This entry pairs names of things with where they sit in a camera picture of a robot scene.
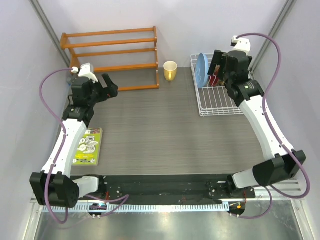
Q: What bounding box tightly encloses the light blue plate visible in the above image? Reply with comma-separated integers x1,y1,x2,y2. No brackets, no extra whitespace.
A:
195,53,209,88

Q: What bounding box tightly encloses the red floral plate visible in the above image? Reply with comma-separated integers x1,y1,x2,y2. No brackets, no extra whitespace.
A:
209,65,220,87

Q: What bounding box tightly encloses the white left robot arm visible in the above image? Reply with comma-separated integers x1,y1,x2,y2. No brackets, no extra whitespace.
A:
29,73,119,208

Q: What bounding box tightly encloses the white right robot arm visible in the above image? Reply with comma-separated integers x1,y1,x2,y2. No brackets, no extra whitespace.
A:
208,50,306,198

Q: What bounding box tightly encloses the orange wooden shelf rack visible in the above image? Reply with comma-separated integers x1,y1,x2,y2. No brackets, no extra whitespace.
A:
60,26,160,92

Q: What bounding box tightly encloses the yellow mug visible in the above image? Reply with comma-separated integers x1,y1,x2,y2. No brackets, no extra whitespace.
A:
163,61,178,82

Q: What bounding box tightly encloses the green illustrated booklet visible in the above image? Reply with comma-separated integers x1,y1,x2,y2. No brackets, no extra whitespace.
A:
72,128,103,167

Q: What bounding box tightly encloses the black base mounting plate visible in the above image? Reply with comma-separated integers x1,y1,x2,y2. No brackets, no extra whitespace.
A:
91,174,251,200

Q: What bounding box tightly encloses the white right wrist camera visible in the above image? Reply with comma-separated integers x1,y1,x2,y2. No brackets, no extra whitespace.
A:
231,35,251,55

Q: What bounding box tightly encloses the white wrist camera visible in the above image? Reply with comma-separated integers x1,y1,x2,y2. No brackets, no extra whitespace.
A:
71,63,99,84
231,35,251,55

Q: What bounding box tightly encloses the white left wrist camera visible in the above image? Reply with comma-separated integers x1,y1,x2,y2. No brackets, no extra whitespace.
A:
71,63,99,84

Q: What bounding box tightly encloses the white wire dish rack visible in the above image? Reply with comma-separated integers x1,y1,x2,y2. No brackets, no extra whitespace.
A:
190,54,243,117

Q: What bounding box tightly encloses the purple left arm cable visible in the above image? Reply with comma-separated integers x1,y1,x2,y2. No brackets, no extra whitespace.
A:
39,67,130,225

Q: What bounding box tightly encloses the aluminium frame rail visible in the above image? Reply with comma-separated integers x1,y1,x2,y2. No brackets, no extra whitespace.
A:
29,181,305,213

